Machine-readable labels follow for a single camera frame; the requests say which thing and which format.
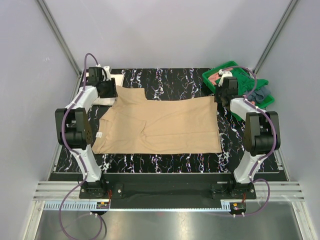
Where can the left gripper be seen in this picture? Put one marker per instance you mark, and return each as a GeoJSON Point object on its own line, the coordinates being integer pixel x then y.
{"type": "Point", "coordinates": [112, 92]}

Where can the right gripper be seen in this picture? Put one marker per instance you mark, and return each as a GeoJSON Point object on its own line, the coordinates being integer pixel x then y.
{"type": "Point", "coordinates": [216, 98]}

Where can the beige t-shirt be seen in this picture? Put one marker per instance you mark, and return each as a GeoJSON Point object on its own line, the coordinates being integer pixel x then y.
{"type": "Point", "coordinates": [136, 125]}

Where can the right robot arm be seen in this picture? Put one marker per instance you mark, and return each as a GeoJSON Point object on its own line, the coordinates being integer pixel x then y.
{"type": "Point", "coordinates": [261, 133]}

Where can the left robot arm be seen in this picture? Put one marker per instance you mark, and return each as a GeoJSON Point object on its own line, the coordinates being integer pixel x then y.
{"type": "Point", "coordinates": [72, 123]}

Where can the folded white t-shirt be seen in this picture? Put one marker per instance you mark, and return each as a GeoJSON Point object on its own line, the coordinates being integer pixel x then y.
{"type": "Point", "coordinates": [119, 79]}

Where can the pink t-shirt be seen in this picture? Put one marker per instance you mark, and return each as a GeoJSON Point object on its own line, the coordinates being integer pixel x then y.
{"type": "Point", "coordinates": [215, 78]}

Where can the green t-shirt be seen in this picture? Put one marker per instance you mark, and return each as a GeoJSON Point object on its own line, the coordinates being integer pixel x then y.
{"type": "Point", "coordinates": [247, 83]}

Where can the grey t-shirt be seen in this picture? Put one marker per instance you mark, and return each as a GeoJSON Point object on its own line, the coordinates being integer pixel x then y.
{"type": "Point", "coordinates": [259, 95]}

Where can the green plastic bin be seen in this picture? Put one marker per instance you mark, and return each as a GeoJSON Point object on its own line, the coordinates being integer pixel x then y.
{"type": "Point", "coordinates": [269, 99]}

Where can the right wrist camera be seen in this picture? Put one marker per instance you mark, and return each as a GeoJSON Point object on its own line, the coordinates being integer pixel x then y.
{"type": "Point", "coordinates": [223, 75]}

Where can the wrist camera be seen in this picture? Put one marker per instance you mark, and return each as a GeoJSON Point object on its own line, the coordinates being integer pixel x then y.
{"type": "Point", "coordinates": [98, 74]}
{"type": "Point", "coordinates": [223, 75]}

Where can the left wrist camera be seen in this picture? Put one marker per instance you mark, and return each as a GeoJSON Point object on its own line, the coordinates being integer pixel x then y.
{"type": "Point", "coordinates": [98, 74]}

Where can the left aluminium frame post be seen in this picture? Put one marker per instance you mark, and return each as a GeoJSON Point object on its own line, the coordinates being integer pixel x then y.
{"type": "Point", "coordinates": [48, 16]}

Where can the aluminium frame post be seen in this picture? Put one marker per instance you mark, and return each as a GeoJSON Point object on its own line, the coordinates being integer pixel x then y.
{"type": "Point", "coordinates": [276, 33]}
{"type": "Point", "coordinates": [48, 16]}

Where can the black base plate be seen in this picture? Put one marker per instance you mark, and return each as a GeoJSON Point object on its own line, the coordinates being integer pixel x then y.
{"type": "Point", "coordinates": [180, 188]}

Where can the white slotted cable duct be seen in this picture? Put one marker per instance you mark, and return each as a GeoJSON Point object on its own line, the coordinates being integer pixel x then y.
{"type": "Point", "coordinates": [116, 205]}

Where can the right aluminium frame post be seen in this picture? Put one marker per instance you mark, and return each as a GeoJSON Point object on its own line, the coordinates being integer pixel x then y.
{"type": "Point", "coordinates": [276, 33]}

